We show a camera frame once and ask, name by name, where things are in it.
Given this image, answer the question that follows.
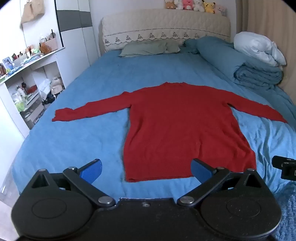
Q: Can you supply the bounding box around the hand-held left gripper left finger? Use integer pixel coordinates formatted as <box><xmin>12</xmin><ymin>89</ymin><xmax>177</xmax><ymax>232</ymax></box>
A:
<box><xmin>30</xmin><ymin>159</ymin><xmax>116</xmax><ymax>207</ymax></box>

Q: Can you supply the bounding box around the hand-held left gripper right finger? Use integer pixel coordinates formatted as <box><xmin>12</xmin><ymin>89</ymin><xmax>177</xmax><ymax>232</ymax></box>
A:
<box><xmin>177</xmin><ymin>159</ymin><xmax>266</xmax><ymax>207</ymax></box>

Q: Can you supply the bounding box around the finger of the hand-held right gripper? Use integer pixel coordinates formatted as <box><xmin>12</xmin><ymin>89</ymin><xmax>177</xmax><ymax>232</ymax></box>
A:
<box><xmin>272</xmin><ymin>156</ymin><xmax>289</xmax><ymax>169</ymax></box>

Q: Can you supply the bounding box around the red knit sweater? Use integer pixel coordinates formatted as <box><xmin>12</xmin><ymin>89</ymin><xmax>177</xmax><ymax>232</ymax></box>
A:
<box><xmin>52</xmin><ymin>82</ymin><xmax>288</xmax><ymax>183</ymax></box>

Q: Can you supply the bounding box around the bed with blue sheet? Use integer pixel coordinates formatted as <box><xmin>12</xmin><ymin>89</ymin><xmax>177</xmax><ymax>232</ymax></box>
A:
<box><xmin>11</xmin><ymin>50</ymin><xmax>296</xmax><ymax>202</ymax></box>

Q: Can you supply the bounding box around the blue fuzzy rug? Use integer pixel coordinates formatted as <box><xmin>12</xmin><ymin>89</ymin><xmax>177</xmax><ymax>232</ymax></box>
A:
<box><xmin>273</xmin><ymin>181</ymin><xmax>296</xmax><ymax>241</ymax></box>

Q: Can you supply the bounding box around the beige soft toy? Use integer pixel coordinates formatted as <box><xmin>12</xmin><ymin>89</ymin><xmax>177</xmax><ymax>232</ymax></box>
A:
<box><xmin>50</xmin><ymin>77</ymin><xmax>64</xmax><ymax>94</ymax></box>

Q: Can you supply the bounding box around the folded blue duvet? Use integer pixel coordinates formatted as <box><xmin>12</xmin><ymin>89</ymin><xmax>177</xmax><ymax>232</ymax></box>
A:
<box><xmin>184</xmin><ymin>36</ymin><xmax>284</xmax><ymax>90</ymax></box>

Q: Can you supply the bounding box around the white pillow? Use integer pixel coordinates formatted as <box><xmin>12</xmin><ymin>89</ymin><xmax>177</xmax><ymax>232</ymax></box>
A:
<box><xmin>233</xmin><ymin>32</ymin><xmax>287</xmax><ymax>67</ymax></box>

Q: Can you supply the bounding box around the white shelf unit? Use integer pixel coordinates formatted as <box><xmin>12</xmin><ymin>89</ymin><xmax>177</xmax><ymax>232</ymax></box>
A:
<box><xmin>0</xmin><ymin>47</ymin><xmax>66</xmax><ymax>139</ymax></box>

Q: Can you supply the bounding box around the small green pillow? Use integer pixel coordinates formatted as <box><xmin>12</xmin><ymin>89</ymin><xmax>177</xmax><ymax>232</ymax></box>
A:
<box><xmin>165</xmin><ymin>38</ymin><xmax>181</xmax><ymax>53</ymax></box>

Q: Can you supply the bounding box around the white and grey wardrobe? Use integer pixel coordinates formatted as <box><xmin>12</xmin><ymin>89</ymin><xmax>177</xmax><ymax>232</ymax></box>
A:
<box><xmin>54</xmin><ymin>0</ymin><xmax>100</xmax><ymax>90</ymax></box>

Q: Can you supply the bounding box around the brown teddy bear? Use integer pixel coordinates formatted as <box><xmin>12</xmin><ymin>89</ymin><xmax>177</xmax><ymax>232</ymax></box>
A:
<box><xmin>39</xmin><ymin>42</ymin><xmax>51</xmax><ymax>55</ymax></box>

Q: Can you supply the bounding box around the pink storage box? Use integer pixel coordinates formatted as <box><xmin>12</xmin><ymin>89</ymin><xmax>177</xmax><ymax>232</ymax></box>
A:
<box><xmin>45</xmin><ymin>38</ymin><xmax>58</xmax><ymax>52</ymax></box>

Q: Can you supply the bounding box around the large green pillow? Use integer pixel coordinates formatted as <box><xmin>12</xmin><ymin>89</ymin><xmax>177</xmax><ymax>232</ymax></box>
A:
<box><xmin>118</xmin><ymin>40</ymin><xmax>167</xmax><ymax>57</ymax></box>

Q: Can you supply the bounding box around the beige curtain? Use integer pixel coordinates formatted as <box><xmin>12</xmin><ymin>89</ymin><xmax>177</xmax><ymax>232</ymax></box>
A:
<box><xmin>242</xmin><ymin>0</ymin><xmax>296</xmax><ymax>102</ymax></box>

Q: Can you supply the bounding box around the cream quilted headboard cover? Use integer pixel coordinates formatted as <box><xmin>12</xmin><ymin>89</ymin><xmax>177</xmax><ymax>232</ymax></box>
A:
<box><xmin>101</xmin><ymin>9</ymin><xmax>231</xmax><ymax>52</ymax></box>

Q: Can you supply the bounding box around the row of plush toys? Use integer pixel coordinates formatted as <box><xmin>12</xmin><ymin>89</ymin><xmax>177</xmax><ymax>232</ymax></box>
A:
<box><xmin>165</xmin><ymin>0</ymin><xmax>226</xmax><ymax>15</ymax></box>

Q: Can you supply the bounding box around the hanging brown paper bag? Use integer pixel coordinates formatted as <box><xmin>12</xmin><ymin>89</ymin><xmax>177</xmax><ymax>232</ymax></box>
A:
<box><xmin>21</xmin><ymin>0</ymin><xmax>45</xmax><ymax>24</ymax></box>

